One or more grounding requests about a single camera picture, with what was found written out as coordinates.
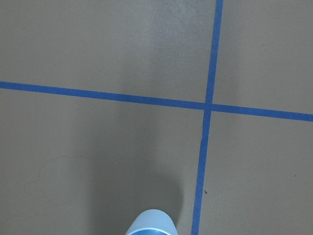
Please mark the light blue cup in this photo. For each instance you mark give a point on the light blue cup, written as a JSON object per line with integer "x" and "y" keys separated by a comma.
{"x": 152, "y": 222}

